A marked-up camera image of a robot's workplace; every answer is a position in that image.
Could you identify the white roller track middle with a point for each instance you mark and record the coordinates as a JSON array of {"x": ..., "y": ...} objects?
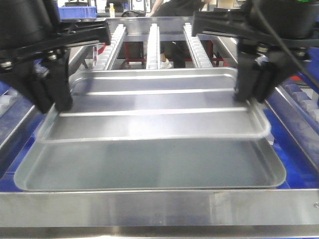
[{"x": 153, "y": 48}]

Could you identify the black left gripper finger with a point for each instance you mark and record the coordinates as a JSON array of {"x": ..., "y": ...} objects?
[
  {"x": 25, "y": 80},
  {"x": 57, "y": 79}
]

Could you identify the small silver ribbed tray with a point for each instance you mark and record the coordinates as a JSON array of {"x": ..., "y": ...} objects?
[{"x": 155, "y": 104}]

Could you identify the white roller track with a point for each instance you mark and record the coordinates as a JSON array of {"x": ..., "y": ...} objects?
[
  {"x": 153, "y": 48},
  {"x": 196, "y": 50},
  {"x": 108, "y": 57}
]

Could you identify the red metal frame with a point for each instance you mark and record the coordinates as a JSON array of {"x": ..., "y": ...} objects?
[{"x": 137, "y": 51}]

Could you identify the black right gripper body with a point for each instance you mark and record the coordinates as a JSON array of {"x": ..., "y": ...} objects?
[{"x": 292, "y": 26}]

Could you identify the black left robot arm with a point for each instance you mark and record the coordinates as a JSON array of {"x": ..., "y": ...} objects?
[{"x": 30, "y": 11}]

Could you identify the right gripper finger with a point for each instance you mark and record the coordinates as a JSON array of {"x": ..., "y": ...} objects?
[
  {"x": 248, "y": 71},
  {"x": 273, "y": 68}
]

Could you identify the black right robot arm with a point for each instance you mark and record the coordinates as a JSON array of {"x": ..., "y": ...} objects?
[{"x": 259, "y": 5}]

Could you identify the large grey metal tray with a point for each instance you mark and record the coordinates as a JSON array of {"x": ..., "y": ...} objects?
[{"x": 150, "y": 165}]

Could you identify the steel front shelf beam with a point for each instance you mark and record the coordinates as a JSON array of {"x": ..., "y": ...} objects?
[{"x": 161, "y": 214}]

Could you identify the white roller track right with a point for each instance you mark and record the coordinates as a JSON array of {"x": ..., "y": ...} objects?
[{"x": 196, "y": 50}]

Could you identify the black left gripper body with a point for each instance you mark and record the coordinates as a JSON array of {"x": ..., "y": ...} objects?
[{"x": 22, "y": 42}]

